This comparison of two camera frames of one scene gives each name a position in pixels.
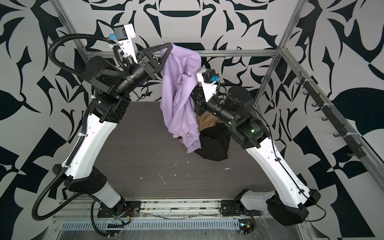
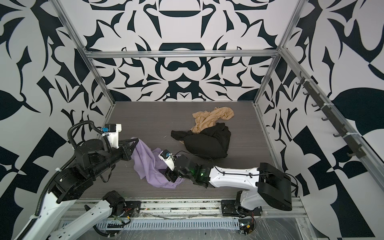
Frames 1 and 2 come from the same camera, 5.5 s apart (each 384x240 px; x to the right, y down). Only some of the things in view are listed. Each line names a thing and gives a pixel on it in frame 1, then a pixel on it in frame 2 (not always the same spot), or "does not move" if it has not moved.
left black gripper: (145, 64) -> (124, 152)
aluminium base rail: (183, 210) does not move
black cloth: (215, 142) does not move
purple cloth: (179, 79) -> (147, 164)
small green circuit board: (246, 225) does not move
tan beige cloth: (206, 120) does not move
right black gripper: (204, 106) -> (170, 175)
